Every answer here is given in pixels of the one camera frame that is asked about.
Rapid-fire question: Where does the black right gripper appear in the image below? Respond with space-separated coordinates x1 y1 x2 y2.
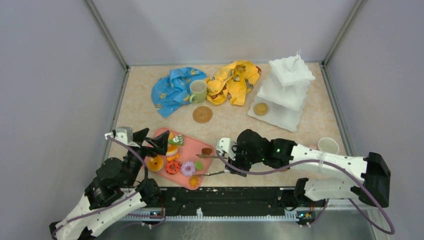
225 142 264 176

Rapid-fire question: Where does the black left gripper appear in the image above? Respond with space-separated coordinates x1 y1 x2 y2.
124 127 171 187

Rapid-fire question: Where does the round tan muffin cake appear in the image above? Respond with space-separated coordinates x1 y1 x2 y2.
253 102 268 116

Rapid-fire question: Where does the metal tongs white handle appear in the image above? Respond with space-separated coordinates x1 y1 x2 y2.
194 154 230 177

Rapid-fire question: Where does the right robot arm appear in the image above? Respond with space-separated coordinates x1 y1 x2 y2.
216 129 391 208

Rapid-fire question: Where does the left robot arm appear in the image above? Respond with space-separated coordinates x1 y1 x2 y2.
49 126 170 240

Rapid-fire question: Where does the orange glazed bun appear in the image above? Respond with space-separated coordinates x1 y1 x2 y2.
146 155 164 173

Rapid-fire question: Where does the yellow orange pastry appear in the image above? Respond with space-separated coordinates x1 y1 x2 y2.
165 144 179 157

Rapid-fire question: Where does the green cake slice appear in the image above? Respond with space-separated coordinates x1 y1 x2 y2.
168 134 184 146

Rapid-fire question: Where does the red orange donut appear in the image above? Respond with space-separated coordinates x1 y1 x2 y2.
165 160 182 176

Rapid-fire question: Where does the pink plastic tray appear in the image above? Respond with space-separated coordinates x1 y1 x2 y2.
149 127 214 190

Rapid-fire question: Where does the brown heart cookie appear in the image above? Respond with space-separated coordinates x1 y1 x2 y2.
201 147 214 156

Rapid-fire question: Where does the purple sprinkled donut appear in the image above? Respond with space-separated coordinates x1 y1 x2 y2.
180 161 196 177

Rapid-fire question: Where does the blue patterned cloth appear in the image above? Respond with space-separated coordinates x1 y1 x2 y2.
151 67 207 119

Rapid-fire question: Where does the green round macaron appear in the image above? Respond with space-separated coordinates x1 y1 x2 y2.
194 160 204 171

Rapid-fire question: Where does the woven rattan coaster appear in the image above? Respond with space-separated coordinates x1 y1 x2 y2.
192 106 213 124

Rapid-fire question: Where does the orange swirl cookie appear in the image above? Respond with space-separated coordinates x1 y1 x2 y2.
188 176 200 188

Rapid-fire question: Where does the white tiered dessert stand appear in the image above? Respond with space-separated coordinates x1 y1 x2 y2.
247 49 316 132

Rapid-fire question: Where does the yellow patterned cloth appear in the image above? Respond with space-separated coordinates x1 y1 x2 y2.
206 60 262 106

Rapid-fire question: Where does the green mug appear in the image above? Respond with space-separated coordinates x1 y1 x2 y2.
189 80 207 104

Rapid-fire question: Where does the pink cup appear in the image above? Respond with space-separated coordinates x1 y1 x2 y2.
312 137 340 154

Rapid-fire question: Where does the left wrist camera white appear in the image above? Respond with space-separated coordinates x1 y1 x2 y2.
104 126 133 146

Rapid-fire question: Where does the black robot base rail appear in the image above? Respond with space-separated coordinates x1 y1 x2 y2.
148 187 325 217

